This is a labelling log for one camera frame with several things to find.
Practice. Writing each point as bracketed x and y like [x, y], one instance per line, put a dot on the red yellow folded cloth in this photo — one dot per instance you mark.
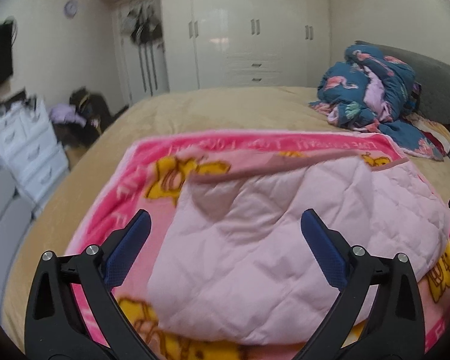
[438, 134]

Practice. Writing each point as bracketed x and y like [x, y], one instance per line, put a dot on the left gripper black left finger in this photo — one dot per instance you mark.
[55, 327]

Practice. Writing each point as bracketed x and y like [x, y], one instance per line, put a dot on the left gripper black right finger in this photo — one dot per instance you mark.
[395, 325]

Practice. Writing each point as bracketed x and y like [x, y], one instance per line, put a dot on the grey white cabinet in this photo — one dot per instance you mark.
[15, 220]

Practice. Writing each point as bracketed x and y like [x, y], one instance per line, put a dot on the grey bed headboard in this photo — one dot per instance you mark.
[434, 78]

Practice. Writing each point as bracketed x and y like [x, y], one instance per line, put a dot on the white drawer dresser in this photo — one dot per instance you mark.
[30, 150]

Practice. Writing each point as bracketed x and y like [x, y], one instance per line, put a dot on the round wall clock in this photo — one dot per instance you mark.
[71, 9]

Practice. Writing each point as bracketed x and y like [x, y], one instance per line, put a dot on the white bedroom door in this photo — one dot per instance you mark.
[142, 69]

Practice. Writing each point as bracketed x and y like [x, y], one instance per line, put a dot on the blue floral quilt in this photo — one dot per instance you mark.
[371, 92]

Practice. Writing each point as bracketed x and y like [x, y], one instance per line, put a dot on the purple cloth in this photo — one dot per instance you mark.
[66, 114]

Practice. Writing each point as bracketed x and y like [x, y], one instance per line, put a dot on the white glossy wardrobe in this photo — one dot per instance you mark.
[231, 43]

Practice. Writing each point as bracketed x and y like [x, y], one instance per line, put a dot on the pink quilted jacket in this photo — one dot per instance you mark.
[235, 266]

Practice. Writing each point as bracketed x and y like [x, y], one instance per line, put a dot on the hanging bags on door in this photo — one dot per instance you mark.
[142, 25]

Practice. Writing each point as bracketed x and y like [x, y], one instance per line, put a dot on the pink bear print blanket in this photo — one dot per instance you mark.
[150, 177]

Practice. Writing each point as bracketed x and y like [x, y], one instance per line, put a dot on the dark bag pile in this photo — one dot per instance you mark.
[93, 107]

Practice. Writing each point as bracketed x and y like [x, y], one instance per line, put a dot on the beige bed cover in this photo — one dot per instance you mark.
[264, 109]

